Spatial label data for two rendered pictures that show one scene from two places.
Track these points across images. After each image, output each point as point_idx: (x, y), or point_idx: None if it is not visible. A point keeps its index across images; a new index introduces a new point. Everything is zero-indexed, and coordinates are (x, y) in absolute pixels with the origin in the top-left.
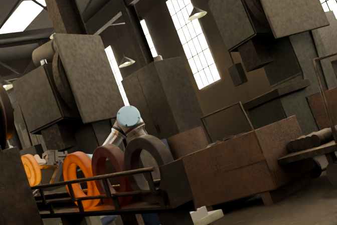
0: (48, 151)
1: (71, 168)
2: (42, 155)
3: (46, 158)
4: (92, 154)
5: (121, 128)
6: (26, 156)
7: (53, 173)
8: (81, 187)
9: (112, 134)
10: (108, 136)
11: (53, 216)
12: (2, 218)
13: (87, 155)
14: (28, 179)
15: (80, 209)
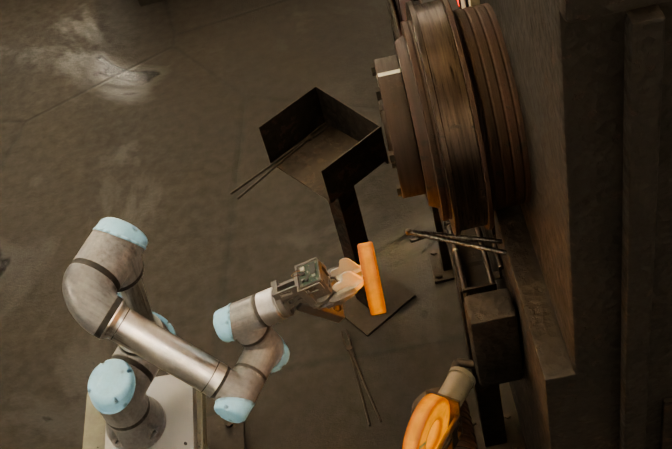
0: (316, 259)
1: None
2: (321, 284)
3: (323, 277)
4: (218, 310)
5: (138, 266)
6: (369, 243)
7: (322, 308)
8: (384, 143)
9: (131, 310)
10: (137, 321)
11: None
12: None
13: (232, 303)
14: (382, 291)
15: None
